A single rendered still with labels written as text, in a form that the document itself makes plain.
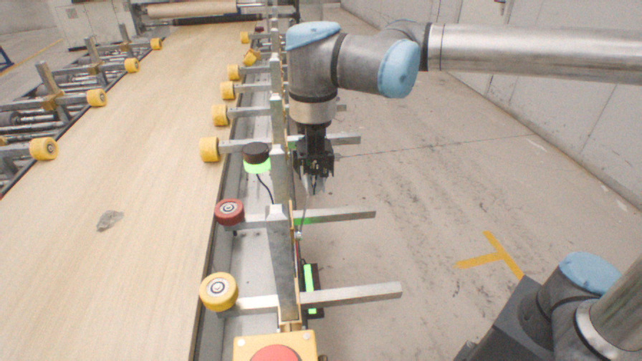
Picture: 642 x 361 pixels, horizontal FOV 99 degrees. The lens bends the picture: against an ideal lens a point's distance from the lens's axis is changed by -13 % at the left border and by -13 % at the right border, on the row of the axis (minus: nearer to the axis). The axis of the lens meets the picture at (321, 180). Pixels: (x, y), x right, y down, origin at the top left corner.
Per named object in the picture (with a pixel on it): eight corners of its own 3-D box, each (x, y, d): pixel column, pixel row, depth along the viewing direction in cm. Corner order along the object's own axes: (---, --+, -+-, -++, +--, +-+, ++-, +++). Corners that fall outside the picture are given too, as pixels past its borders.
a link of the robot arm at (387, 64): (426, 32, 50) (355, 23, 54) (413, 49, 42) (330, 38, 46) (417, 86, 56) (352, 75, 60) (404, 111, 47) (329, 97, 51)
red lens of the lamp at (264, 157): (269, 148, 74) (269, 140, 72) (269, 162, 69) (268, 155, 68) (243, 150, 73) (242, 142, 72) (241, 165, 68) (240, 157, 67)
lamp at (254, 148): (276, 208, 85) (269, 140, 72) (277, 223, 81) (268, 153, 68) (255, 210, 85) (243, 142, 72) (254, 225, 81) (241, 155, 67)
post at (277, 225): (300, 337, 79) (286, 200, 49) (301, 350, 76) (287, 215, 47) (286, 339, 79) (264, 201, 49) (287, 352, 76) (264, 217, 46)
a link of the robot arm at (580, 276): (586, 291, 85) (620, 254, 74) (596, 343, 73) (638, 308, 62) (535, 276, 90) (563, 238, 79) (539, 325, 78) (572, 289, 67)
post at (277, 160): (294, 269, 101) (284, 141, 72) (295, 278, 99) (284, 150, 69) (284, 270, 101) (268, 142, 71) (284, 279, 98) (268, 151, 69)
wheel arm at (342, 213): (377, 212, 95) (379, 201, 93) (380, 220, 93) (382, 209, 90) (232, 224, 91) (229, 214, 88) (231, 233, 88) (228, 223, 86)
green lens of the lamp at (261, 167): (270, 157, 75) (269, 150, 74) (270, 172, 71) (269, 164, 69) (245, 159, 75) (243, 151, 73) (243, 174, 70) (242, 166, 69)
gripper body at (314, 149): (297, 182, 64) (294, 130, 56) (295, 158, 71) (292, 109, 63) (334, 179, 65) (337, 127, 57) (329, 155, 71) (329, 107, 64)
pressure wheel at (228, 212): (249, 223, 95) (243, 195, 88) (248, 243, 89) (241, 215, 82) (223, 225, 94) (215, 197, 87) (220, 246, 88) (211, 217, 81)
